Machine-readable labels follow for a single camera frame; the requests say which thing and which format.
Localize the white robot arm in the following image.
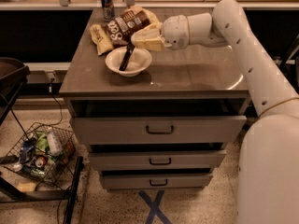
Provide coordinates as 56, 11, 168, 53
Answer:
131, 0, 299, 224

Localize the green snack bag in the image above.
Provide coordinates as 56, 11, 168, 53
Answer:
35, 131, 50, 155

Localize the blue energy drink can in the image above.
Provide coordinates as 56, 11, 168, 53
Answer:
101, 0, 115, 21

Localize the top grey drawer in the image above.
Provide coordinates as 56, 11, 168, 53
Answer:
70, 116, 246, 145

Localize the grey drawer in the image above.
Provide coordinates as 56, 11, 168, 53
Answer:
70, 116, 246, 145
100, 173, 212, 190
89, 150, 226, 171

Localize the brown sea salt chip bag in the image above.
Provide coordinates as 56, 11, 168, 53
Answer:
90, 6, 160, 55

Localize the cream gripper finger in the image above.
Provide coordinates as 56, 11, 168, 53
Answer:
133, 37, 164, 51
131, 22, 162, 45

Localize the white paper bowl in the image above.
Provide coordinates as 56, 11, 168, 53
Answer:
106, 47, 152, 77

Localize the yellow sponge block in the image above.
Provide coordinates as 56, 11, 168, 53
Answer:
17, 182, 36, 192

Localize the blue snack bag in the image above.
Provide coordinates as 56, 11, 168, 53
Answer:
20, 133, 36, 164

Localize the grey drawer cabinet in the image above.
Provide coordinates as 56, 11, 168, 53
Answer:
60, 33, 250, 176

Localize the black cart frame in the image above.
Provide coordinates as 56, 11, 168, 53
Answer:
0, 57, 84, 224

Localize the red soda can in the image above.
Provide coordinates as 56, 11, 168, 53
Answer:
35, 156, 48, 169

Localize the black wire basket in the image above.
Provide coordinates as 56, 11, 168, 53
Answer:
0, 122, 76, 183

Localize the middle grey drawer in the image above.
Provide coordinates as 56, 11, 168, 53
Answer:
89, 150, 226, 171

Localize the clear plastic bottle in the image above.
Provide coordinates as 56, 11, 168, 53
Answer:
47, 127, 63, 157

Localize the bottom grey drawer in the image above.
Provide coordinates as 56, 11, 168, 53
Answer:
100, 173, 212, 190

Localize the black power cable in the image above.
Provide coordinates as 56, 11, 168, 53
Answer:
36, 77, 64, 129

